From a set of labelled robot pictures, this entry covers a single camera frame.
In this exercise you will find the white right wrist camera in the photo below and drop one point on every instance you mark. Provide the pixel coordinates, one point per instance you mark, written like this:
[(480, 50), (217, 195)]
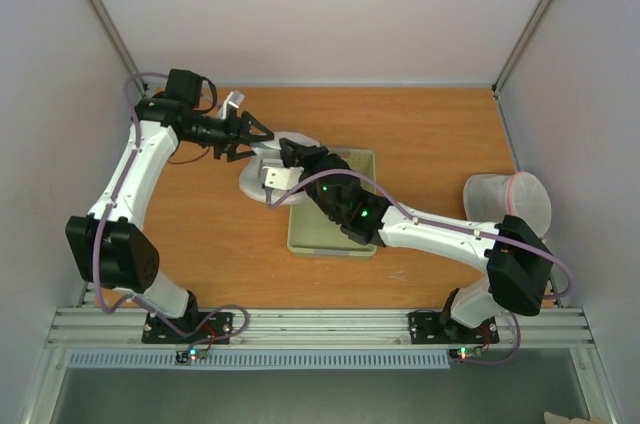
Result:
[(280, 178)]

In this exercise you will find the aluminium front rail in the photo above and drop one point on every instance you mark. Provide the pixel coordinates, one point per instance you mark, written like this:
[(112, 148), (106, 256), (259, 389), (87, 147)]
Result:
[(87, 326)]

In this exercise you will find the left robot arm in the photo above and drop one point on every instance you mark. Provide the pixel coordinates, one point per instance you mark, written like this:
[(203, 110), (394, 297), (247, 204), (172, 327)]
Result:
[(108, 244)]

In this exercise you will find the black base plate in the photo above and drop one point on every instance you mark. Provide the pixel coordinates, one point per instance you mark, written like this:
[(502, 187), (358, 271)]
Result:
[(437, 327), (186, 330)]

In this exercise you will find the pink-rimmed mesh laundry bag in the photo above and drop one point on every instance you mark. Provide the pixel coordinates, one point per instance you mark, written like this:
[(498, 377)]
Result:
[(490, 197)]

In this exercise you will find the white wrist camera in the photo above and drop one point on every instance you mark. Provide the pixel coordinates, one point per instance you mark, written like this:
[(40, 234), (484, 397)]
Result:
[(280, 178), (230, 104)]

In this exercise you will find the white mesh laundry bag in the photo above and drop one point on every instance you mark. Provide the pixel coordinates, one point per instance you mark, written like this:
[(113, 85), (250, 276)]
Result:
[(267, 154)]

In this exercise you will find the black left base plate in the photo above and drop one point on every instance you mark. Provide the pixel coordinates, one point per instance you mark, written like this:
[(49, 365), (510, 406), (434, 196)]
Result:
[(186, 330)]

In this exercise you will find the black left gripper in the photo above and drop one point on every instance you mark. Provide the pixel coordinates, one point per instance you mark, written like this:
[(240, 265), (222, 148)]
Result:
[(243, 133)]

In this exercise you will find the grey slotted cable duct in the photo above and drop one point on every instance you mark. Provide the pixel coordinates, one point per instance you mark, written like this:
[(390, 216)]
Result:
[(258, 360)]

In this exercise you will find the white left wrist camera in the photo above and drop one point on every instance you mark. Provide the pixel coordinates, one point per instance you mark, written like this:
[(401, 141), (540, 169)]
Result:
[(230, 104)]

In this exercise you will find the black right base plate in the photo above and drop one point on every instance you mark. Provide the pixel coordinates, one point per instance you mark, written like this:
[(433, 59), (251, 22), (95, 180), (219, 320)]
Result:
[(437, 327)]

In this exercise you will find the green plastic basket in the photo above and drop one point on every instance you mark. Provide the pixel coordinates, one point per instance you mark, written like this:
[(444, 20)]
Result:
[(312, 234)]

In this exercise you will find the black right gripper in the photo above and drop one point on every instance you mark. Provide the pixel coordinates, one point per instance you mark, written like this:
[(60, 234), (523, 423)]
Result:
[(306, 162)]

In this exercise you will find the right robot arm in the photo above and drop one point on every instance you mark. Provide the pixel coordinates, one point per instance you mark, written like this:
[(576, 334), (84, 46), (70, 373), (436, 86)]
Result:
[(514, 263)]

